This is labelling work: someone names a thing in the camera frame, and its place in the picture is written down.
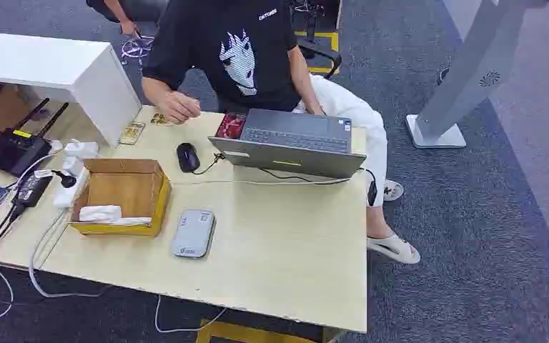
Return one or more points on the white power strip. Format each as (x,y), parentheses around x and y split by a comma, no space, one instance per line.
(68,191)

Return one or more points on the grey flat case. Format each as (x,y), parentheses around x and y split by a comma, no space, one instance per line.
(193,234)

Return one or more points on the grey laptop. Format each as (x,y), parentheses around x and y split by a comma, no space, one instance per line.
(293,142)

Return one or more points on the black computer mouse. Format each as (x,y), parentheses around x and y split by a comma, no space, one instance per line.
(188,157)

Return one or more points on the white charger plug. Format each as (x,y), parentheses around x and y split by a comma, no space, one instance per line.
(81,148)
(72,165)

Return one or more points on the small yellow printed card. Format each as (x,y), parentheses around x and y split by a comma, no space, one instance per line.
(159,119)

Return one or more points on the black power adapter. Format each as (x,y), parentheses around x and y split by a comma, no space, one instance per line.
(32,189)

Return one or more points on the gold framed card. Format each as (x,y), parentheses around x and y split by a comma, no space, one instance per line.
(132,133)

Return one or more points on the black plug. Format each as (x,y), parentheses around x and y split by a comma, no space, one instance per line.
(66,180)

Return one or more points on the person's right hand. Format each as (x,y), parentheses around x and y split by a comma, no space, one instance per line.
(179,107)

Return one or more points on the wooden card box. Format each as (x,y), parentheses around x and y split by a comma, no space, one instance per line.
(127,187)

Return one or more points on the person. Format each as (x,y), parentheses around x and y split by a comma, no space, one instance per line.
(113,9)
(251,23)

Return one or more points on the black router with antennas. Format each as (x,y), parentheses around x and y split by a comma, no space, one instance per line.
(14,149)

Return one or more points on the yellow floor tape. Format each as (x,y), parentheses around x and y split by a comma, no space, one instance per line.
(333,42)

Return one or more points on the white cabinet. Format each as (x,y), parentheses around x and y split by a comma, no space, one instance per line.
(61,66)

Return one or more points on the black chair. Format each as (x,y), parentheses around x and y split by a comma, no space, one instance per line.
(324,52)

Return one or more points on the white pillar stand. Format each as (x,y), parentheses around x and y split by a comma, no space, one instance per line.
(468,75)

